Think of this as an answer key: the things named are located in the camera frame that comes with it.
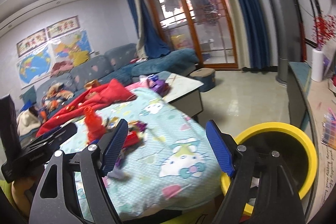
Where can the wooden frame glass door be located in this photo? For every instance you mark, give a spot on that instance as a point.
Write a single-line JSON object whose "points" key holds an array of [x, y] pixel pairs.
{"points": [[203, 25]]}

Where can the world map poster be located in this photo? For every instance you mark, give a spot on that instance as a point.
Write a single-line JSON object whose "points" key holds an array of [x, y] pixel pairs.
{"points": [[35, 66]]}

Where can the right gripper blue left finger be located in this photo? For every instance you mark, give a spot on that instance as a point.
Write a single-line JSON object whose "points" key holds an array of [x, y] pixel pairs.
{"points": [[110, 146]]}

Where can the purple cloth on table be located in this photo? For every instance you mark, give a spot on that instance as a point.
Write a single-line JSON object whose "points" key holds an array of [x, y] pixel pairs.
{"points": [[158, 85]]}

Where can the green sleeve forearm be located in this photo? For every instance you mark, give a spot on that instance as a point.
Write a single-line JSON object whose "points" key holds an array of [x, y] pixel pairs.
{"points": [[6, 188]]}

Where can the person's left hand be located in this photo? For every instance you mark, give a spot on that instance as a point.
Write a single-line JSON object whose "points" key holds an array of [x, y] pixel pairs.
{"points": [[18, 191]]}

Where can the round blue footstool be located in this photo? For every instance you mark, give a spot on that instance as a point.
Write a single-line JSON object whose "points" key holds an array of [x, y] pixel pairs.
{"points": [[206, 76]]}

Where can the tv cabinet with patterned top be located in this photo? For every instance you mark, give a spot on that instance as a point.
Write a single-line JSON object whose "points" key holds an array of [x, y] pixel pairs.
{"points": [[309, 103]]}

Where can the framed embroidery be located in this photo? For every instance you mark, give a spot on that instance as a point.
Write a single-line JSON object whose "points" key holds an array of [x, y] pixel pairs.
{"points": [[63, 27], [31, 42]]}

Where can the red blanket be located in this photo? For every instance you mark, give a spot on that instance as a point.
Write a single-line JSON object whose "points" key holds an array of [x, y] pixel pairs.
{"points": [[97, 98]]}

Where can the framed embroidery left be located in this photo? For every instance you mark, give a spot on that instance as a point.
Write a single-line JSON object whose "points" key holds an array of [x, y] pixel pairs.
{"points": [[31, 42]]}

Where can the white vase red flowers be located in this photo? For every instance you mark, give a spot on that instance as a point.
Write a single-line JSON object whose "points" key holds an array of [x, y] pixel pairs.
{"points": [[324, 53]]}

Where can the blue curtain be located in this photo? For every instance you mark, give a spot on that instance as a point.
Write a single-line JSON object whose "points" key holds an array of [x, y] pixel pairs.
{"points": [[258, 42], [149, 44]]}

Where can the framed embroidery right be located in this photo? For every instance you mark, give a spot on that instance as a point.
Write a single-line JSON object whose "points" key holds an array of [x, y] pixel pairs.
{"points": [[63, 27]]}

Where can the yellow rim black trash bin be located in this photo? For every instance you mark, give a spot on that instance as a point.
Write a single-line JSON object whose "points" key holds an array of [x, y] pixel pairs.
{"points": [[275, 166]]}

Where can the Hello Kitty light blue quilt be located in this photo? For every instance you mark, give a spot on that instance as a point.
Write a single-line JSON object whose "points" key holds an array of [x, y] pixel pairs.
{"points": [[173, 168]]}

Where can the blue curtain left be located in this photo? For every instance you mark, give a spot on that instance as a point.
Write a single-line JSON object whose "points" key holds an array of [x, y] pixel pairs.
{"points": [[149, 44]]}

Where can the white top coffee table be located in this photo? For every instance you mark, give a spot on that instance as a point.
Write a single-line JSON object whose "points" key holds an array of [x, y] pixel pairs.
{"points": [[183, 94]]}

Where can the yellow pillow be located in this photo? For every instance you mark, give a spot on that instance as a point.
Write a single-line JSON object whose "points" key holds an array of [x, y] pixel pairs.
{"points": [[79, 57]]}

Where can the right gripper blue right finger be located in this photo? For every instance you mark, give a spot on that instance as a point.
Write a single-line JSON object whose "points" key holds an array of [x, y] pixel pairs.
{"points": [[223, 146]]}

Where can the grey blue sofa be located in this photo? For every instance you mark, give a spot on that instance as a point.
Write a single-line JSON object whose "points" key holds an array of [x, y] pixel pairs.
{"points": [[116, 64]]}

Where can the red plastic wrapper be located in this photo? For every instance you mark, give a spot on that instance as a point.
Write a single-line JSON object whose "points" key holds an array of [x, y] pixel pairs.
{"points": [[94, 124]]}

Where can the bead organizer box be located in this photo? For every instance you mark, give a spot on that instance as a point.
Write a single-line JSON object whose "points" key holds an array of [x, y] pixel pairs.
{"points": [[329, 129]]}

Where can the blue curtain right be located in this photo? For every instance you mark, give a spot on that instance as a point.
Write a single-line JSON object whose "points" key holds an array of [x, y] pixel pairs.
{"points": [[258, 42]]}

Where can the China map poster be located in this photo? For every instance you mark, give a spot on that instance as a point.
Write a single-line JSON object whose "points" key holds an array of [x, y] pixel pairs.
{"points": [[65, 46]]}

